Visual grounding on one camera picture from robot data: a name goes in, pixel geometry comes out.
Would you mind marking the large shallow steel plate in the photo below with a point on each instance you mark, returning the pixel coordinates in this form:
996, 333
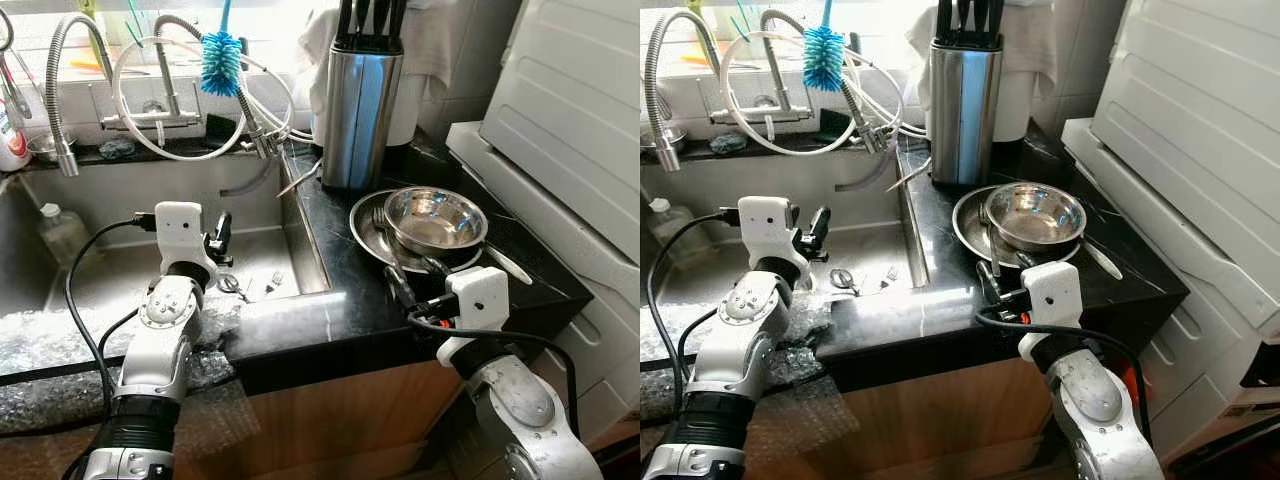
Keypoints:
360, 230
962, 228

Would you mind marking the stainless steel sink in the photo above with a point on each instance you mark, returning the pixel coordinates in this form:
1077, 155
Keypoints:
270, 240
870, 240

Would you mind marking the small steel fork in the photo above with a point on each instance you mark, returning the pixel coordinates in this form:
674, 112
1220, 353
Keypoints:
890, 278
274, 283

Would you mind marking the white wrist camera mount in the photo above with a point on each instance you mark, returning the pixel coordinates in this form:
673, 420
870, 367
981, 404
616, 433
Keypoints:
180, 230
1050, 295
480, 295
765, 225

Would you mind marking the thin wooden stick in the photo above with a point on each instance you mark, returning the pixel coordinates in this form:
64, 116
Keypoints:
908, 174
300, 178

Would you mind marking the blue bottle brush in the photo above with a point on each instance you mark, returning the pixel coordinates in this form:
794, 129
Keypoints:
825, 60
221, 65

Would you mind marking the clear bubble wrap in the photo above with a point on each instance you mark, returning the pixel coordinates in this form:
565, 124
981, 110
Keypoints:
655, 345
40, 340

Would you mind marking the stainless steel bowl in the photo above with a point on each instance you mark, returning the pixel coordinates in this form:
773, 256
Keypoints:
1035, 215
435, 220

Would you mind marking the small steel cup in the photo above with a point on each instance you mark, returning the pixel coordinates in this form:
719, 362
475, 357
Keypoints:
662, 138
50, 145

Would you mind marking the spring coil steel faucet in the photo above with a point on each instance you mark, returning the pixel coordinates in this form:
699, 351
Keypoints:
66, 160
668, 155

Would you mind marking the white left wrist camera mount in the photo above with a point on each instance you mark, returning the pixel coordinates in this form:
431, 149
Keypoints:
180, 230
765, 225

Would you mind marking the dark scouring pad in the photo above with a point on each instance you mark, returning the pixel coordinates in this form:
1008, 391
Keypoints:
726, 143
116, 149

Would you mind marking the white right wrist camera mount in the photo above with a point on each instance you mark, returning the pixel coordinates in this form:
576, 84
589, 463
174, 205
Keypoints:
480, 295
1050, 295

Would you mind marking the long steel fork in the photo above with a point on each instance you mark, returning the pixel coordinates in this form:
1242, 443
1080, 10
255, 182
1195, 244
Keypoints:
984, 225
380, 225

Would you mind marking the small steel spoon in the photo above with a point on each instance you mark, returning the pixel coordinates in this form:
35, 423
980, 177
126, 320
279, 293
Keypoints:
233, 285
842, 281

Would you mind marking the clear plastic bottle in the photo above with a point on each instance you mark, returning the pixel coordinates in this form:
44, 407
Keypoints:
673, 235
63, 240

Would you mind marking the steel faucet with base bar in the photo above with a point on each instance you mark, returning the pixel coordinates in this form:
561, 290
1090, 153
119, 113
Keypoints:
150, 122
760, 115

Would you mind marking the stainless steel knife block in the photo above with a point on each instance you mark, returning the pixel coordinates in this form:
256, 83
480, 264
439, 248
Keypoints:
965, 115
360, 120

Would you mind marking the white round container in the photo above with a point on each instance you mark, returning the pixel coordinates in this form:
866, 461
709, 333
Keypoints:
1015, 110
408, 115

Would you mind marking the white appliance lid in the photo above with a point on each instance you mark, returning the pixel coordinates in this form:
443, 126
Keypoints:
1190, 100
570, 100

